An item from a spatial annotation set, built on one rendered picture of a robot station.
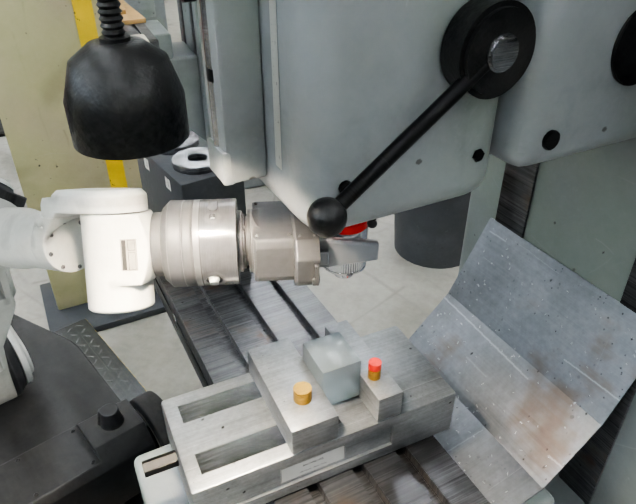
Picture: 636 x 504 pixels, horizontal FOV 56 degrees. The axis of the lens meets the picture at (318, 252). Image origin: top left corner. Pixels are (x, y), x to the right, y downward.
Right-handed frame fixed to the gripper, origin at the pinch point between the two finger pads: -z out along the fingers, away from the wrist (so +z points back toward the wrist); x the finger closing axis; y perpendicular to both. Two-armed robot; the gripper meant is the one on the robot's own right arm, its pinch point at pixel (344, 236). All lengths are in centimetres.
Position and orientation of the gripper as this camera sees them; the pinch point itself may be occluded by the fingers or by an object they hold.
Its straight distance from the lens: 62.4
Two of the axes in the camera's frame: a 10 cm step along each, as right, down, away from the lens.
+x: -1.0, -5.5, 8.3
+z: -9.9, 0.4, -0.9
